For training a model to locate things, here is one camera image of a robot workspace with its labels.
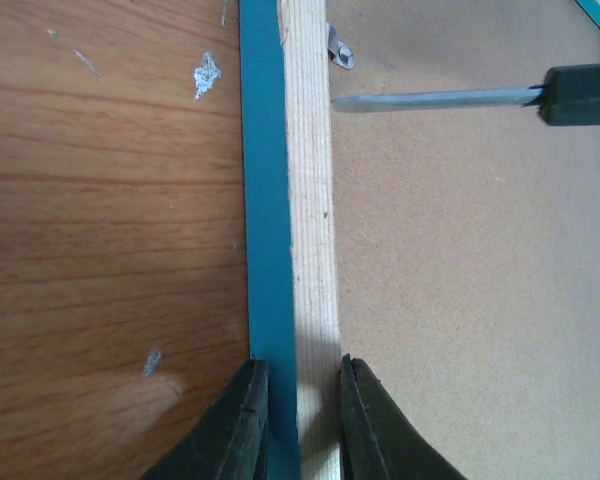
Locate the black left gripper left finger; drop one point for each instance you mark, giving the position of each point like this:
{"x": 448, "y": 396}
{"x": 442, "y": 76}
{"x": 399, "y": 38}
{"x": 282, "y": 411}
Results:
{"x": 230, "y": 440}

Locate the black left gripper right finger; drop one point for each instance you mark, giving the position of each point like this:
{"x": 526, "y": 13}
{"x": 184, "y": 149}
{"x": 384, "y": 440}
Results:
{"x": 377, "y": 441}

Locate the blue wooden picture frame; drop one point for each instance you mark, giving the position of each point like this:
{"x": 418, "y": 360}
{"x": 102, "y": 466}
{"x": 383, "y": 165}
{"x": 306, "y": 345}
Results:
{"x": 457, "y": 252}

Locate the yellow handled screwdriver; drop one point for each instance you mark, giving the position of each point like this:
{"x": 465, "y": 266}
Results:
{"x": 568, "y": 96}

